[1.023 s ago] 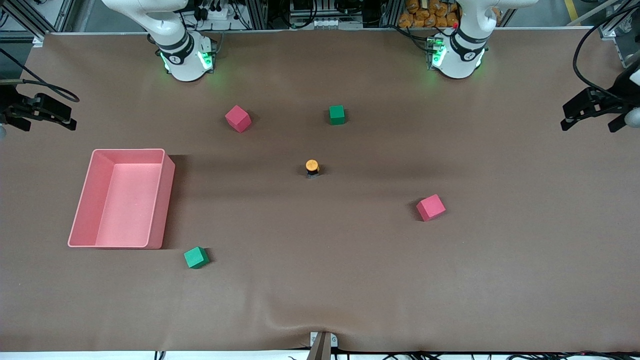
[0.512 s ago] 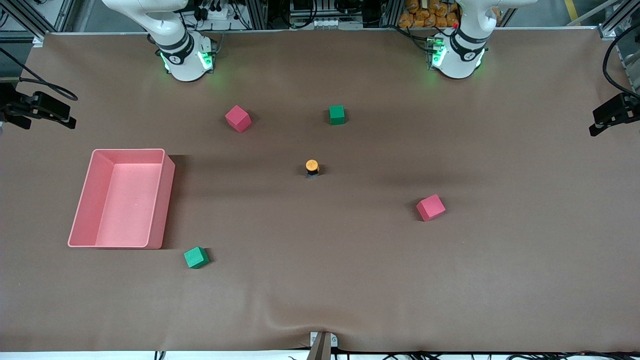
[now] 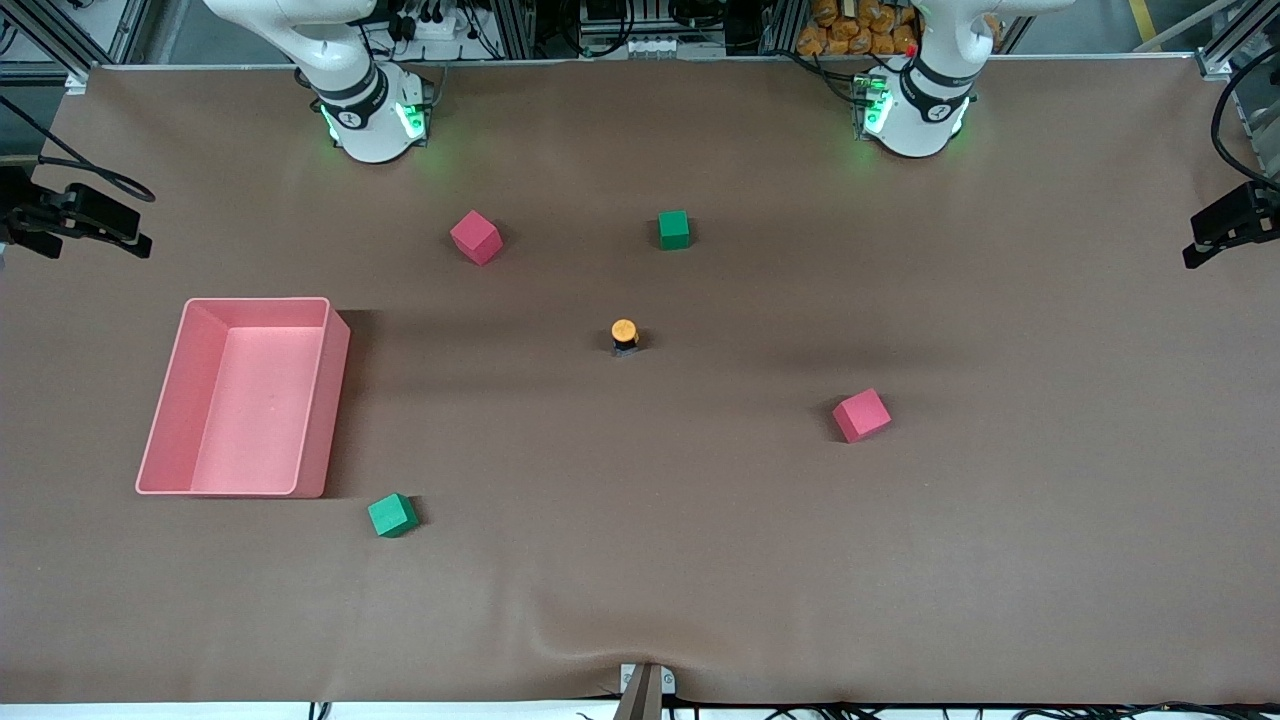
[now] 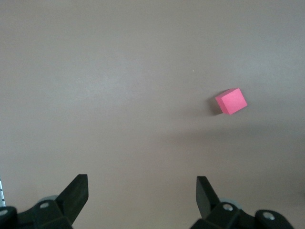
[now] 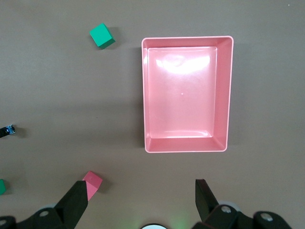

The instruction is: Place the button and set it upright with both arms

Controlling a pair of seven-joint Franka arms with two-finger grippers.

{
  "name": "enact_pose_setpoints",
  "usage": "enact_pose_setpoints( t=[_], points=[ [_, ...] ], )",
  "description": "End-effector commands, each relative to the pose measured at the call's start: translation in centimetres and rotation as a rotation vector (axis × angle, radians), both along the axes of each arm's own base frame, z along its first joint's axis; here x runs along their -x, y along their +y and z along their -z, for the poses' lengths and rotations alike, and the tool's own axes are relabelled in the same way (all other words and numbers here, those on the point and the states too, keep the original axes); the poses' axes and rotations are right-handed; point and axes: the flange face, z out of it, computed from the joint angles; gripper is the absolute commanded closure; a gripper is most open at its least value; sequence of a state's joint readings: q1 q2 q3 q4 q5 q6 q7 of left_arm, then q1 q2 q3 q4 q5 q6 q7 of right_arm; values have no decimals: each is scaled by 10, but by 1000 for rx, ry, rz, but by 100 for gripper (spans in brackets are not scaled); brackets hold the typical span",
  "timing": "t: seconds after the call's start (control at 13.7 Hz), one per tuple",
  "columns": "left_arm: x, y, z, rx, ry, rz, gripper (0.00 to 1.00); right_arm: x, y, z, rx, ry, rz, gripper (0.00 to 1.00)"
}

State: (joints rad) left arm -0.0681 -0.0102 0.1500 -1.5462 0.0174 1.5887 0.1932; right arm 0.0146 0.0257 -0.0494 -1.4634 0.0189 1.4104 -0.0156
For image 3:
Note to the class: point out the green foam cube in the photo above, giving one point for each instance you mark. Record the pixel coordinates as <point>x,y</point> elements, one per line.
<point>674,229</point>
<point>392,515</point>

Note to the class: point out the aluminium frame strut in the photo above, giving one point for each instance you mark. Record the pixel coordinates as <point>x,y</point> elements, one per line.
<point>1235,40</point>
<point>55,35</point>

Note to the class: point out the pink foam cube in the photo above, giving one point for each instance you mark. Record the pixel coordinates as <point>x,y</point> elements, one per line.
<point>860,415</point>
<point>475,237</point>

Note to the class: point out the white terminal strip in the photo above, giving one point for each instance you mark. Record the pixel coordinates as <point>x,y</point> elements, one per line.
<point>650,46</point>

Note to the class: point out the orange-capped black push button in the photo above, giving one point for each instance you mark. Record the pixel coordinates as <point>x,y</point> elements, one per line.
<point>624,330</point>

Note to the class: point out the pink plastic tray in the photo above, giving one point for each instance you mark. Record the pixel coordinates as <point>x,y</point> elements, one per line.
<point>250,420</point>

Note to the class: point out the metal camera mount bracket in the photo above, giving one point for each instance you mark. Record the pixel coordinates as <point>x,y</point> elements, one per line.
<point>645,695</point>

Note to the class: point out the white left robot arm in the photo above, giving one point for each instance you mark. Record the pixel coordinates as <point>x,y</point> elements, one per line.
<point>920,120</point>

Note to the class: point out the brown table cover sheet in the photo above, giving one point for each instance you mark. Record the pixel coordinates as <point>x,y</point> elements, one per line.
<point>640,500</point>

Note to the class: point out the bag of orange items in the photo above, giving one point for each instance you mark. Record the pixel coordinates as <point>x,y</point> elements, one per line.
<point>850,30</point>

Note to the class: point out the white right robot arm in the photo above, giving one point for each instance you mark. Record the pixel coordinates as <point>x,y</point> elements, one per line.
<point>370,120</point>

